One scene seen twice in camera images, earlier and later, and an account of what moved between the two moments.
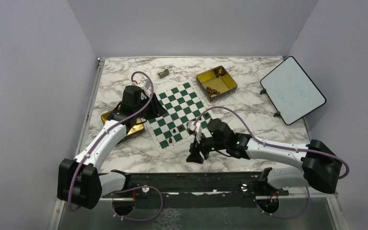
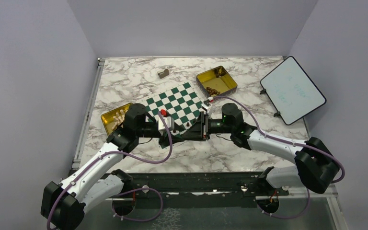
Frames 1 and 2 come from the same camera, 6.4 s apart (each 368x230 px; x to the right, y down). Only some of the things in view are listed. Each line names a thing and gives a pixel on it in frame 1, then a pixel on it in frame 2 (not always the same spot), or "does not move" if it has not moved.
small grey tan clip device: [164, 74] does not move
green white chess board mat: [182, 105] does not move
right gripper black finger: [195, 156] -> [195, 133]
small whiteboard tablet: [291, 91] does not move
